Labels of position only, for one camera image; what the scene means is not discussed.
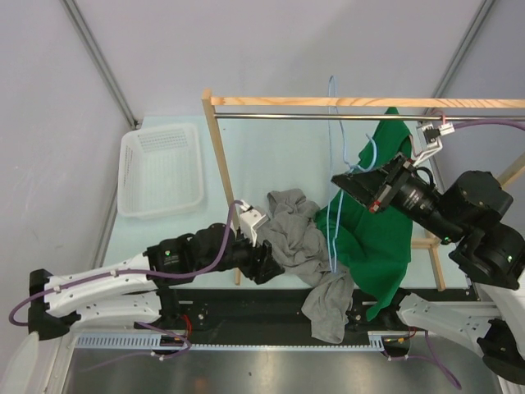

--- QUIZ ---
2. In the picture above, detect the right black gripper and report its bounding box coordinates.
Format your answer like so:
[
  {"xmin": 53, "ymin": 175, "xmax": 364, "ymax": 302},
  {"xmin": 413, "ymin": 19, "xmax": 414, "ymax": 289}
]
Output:
[{"xmin": 328, "ymin": 150, "xmax": 460, "ymax": 241}]

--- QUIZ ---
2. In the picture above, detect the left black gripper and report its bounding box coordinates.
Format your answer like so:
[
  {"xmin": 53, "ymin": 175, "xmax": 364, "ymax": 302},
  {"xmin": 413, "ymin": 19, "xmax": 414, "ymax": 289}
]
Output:
[{"xmin": 196, "ymin": 226, "xmax": 285, "ymax": 284}]

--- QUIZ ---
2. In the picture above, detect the blue wire hanger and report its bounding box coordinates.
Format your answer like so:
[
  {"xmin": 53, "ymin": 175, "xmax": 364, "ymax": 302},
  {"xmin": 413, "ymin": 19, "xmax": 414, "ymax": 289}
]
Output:
[{"xmin": 326, "ymin": 76, "xmax": 377, "ymax": 274}]

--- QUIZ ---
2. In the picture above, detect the grey t shirt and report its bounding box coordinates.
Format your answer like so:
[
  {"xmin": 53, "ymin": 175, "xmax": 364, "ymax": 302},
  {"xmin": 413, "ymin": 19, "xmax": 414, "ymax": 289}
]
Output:
[{"xmin": 258, "ymin": 189, "xmax": 354, "ymax": 344}]

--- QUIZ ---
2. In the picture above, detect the green t shirt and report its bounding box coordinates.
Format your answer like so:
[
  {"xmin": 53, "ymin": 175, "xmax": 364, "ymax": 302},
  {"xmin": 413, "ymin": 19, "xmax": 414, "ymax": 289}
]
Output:
[{"xmin": 315, "ymin": 120, "xmax": 413, "ymax": 321}]

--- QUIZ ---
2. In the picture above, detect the pink wire hanger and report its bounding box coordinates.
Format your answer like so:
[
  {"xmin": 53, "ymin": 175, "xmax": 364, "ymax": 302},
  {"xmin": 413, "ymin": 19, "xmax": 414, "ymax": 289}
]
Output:
[{"xmin": 409, "ymin": 110, "xmax": 448, "ymax": 159}]

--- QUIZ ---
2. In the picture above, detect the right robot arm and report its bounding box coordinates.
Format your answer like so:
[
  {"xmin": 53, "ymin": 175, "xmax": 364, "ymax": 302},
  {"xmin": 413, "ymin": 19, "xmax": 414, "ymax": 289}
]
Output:
[{"xmin": 331, "ymin": 153, "xmax": 524, "ymax": 385}]

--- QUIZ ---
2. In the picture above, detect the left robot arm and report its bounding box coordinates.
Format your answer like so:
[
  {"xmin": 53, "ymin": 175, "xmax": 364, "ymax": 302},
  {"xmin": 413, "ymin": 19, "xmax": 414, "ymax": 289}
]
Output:
[{"xmin": 27, "ymin": 223, "xmax": 285, "ymax": 341}]

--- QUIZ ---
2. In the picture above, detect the wooden clothes rack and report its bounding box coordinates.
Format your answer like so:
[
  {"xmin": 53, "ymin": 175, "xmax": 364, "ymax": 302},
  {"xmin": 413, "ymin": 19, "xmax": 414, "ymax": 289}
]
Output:
[{"xmin": 202, "ymin": 89, "xmax": 524, "ymax": 291}]

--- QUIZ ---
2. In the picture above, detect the white plastic basket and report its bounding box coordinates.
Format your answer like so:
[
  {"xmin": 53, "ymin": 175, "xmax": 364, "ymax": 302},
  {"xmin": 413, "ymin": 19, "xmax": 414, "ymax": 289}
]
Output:
[{"xmin": 116, "ymin": 123, "xmax": 204, "ymax": 219}]

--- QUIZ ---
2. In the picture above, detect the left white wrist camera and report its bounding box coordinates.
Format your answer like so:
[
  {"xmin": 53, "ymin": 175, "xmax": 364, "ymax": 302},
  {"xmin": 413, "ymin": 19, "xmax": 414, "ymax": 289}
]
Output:
[{"xmin": 239, "ymin": 200, "xmax": 268, "ymax": 247}]

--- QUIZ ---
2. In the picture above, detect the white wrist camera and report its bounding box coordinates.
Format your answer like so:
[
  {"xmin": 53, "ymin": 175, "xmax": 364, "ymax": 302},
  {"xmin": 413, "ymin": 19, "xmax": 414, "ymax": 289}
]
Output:
[
  {"xmin": 239, "ymin": 200, "xmax": 268, "ymax": 247},
  {"xmin": 413, "ymin": 121, "xmax": 455, "ymax": 167}
]

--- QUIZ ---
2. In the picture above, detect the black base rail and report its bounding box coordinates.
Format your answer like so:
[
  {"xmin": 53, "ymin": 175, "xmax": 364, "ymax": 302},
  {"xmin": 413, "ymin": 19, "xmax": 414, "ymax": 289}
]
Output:
[{"xmin": 122, "ymin": 287, "xmax": 444, "ymax": 346}]

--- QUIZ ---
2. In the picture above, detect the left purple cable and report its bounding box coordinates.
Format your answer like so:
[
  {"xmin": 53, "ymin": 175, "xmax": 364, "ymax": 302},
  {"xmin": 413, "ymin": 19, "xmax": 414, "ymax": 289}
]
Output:
[{"xmin": 8, "ymin": 200, "xmax": 247, "ymax": 328}]

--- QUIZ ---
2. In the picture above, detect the purple cable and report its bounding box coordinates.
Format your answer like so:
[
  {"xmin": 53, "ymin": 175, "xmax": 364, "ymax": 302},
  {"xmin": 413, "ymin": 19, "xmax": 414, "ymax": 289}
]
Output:
[
  {"xmin": 453, "ymin": 118, "xmax": 525, "ymax": 133},
  {"xmin": 8, "ymin": 200, "xmax": 247, "ymax": 328}
]

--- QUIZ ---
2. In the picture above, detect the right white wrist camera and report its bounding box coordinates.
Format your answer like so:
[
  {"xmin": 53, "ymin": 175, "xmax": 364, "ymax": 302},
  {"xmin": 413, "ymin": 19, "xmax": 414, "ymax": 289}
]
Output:
[{"xmin": 413, "ymin": 121, "xmax": 455, "ymax": 167}]

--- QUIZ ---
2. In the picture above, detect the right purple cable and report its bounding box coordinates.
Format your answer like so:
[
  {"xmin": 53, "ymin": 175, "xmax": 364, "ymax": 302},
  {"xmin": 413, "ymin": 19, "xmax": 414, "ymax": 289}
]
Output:
[{"xmin": 453, "ymin": 118, "xmax": 525, "ymax": 133}]

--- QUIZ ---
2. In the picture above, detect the white cable duct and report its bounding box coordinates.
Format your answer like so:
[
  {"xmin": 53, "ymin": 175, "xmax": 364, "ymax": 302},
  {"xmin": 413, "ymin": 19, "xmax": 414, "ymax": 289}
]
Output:
[{"xmin": 73, "ymin": 330, "xmax": 389, "ymax": 352}]

